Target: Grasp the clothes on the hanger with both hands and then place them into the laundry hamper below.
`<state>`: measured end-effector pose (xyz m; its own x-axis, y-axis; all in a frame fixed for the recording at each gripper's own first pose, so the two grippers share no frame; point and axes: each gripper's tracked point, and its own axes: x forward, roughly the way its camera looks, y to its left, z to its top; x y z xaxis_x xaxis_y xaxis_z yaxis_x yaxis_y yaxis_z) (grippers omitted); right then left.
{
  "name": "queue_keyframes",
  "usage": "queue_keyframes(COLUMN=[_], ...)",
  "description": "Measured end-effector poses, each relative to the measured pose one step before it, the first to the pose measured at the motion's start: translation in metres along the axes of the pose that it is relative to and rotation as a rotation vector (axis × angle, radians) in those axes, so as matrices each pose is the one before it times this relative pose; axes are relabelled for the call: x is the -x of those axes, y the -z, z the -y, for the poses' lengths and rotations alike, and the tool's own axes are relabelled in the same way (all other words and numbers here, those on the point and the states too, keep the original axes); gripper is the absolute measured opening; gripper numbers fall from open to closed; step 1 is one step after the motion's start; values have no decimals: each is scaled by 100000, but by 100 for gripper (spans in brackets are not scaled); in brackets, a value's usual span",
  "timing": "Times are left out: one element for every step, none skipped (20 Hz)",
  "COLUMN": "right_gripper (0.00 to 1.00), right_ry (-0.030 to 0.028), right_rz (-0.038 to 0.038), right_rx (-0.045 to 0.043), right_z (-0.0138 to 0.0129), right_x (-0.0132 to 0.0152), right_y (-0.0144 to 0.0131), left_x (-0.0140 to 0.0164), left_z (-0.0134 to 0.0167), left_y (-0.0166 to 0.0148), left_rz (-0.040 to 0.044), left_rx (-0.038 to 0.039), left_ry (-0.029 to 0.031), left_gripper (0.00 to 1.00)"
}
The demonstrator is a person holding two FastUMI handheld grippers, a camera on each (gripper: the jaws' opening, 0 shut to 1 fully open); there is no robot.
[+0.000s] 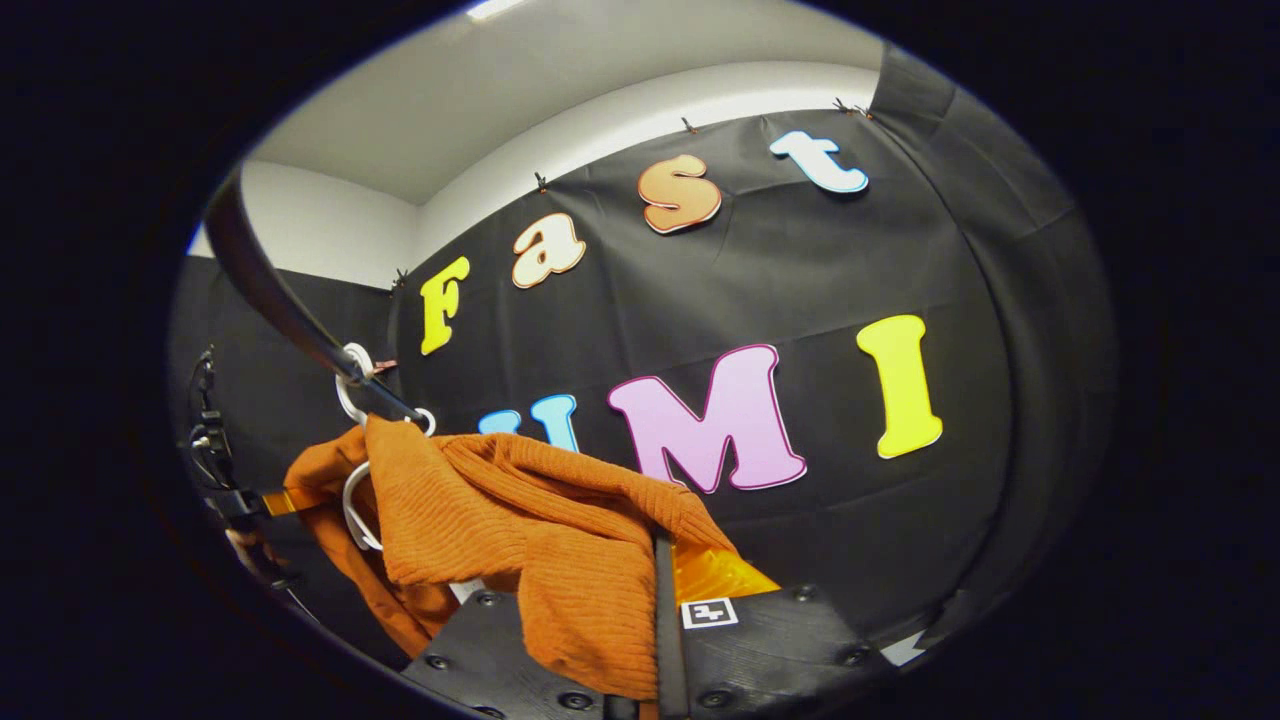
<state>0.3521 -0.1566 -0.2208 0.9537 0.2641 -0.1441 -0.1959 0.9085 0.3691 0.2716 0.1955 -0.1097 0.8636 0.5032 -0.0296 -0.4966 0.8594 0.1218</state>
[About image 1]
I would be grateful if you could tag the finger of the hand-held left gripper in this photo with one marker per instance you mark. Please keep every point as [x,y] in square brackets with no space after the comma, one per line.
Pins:
[285,501]

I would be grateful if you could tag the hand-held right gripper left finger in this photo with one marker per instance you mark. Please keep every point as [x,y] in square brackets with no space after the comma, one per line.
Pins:
[480,650]

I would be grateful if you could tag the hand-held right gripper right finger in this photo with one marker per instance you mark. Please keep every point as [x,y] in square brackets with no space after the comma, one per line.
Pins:
[668,640]

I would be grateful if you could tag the orange ribbed shirt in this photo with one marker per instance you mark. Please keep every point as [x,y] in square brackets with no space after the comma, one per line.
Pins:
[540,520]

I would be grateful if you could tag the black backdrop cloth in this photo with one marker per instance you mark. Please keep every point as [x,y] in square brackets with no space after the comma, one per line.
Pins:
[800,260]

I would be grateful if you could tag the ceiling light panel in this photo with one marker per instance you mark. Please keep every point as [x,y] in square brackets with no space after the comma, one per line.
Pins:
[492,8]

